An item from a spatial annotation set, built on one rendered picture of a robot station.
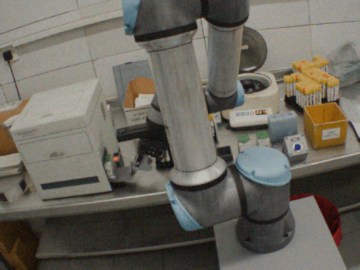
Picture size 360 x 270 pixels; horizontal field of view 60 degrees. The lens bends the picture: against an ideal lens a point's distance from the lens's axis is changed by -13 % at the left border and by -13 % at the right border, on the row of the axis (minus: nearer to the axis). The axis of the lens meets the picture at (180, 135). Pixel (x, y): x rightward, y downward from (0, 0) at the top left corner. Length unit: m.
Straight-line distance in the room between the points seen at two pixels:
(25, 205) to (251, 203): 0.84
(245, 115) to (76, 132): 0.63
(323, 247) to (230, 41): 0.52
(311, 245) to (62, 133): 0.77
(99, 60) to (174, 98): 1.05
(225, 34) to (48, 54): 1.12
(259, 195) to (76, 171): 0.63
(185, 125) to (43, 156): 0.62
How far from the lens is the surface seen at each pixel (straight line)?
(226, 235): 0.90
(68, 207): 1.21
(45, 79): 1.75
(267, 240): 0.83
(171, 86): 0.62
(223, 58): 0.77
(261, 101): 1.35
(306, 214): 0.94
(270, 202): 0.75
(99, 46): 1.63
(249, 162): 0.73
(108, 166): 1.15
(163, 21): 0.59
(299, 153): 1.13
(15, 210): 1.31
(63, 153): 1.13
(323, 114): 1.33
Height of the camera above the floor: 1.59
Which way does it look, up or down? 31 degrees down
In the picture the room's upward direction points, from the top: 12 degrees counter-clockwise
